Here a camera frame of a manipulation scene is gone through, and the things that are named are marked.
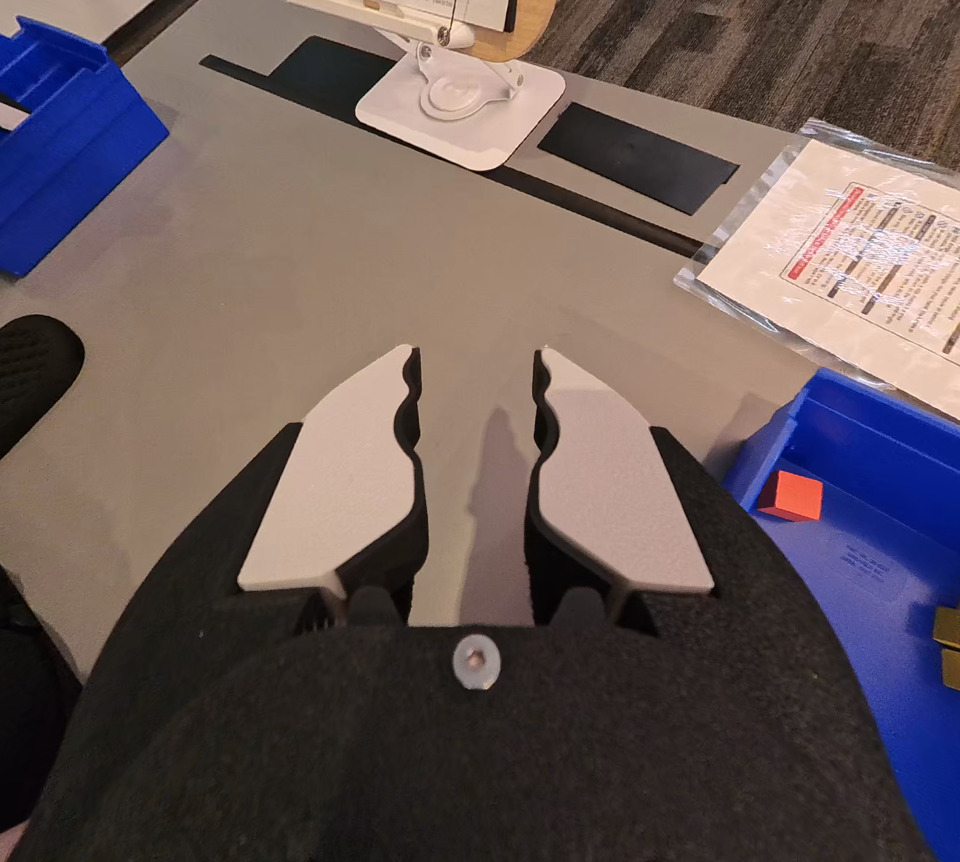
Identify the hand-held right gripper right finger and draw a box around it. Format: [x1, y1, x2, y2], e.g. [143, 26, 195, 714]
[523, 347, 716, 623]

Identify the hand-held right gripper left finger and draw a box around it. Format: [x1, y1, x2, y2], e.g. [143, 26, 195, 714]
[236, 343, 430, 621]

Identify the blue plastic bin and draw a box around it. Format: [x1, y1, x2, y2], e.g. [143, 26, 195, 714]
[720, 366, 960, 862]
[0, 15, 171, 280]

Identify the red wooden cube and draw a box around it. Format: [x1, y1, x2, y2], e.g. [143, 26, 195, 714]
[755, 469, 825, 523]

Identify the black padded armrest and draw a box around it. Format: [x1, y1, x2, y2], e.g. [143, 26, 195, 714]
[0, 313, 87, 460]

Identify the paper in plastic sleeve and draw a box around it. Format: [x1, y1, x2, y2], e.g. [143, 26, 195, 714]
[672, 118, 960, 422]

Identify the black desk cable cover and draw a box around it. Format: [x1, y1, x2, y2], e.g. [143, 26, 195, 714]
[537, 102, 741, 216]
[266, 35, 400, 122]

